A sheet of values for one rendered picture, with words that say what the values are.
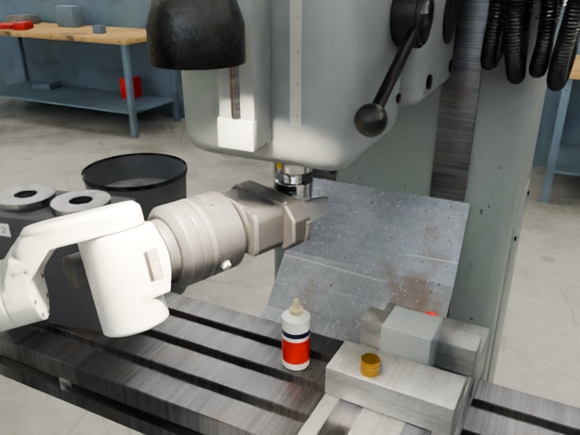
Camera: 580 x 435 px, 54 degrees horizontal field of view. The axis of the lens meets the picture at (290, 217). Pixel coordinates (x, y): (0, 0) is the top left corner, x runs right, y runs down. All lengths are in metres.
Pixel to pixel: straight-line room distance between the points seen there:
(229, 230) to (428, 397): 0.28
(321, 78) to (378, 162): 0.52
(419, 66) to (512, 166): 0.34
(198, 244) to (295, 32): 0.22
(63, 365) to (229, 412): 0.28
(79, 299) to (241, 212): 0.41
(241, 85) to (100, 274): 0.22
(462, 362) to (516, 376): 1.77
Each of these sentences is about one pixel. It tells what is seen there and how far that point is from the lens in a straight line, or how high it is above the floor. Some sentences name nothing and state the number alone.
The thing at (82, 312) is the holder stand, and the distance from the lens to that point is 0.97.
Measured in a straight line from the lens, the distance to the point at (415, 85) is 0.72.
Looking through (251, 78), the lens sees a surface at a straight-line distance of 0.54.
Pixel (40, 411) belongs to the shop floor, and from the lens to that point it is 2.39.
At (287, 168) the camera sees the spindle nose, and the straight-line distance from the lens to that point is 0.66.
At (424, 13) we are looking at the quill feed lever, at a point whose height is 1.46.
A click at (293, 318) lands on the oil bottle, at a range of 0.81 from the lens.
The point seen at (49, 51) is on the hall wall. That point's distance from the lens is 7.19.
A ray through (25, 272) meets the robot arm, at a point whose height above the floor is 1.25.
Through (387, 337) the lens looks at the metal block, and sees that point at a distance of 0.71.
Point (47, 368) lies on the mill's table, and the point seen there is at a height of 0.94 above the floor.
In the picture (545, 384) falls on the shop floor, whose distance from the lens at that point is 2.53.
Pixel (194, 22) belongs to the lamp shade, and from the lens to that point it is 0.41.
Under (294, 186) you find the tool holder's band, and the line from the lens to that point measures 0.67.
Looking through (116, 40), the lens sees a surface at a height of 0.87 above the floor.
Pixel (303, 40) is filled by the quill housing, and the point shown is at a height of 1.44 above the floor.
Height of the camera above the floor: 1.51
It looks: 24 degrees down
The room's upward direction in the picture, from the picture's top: straight up
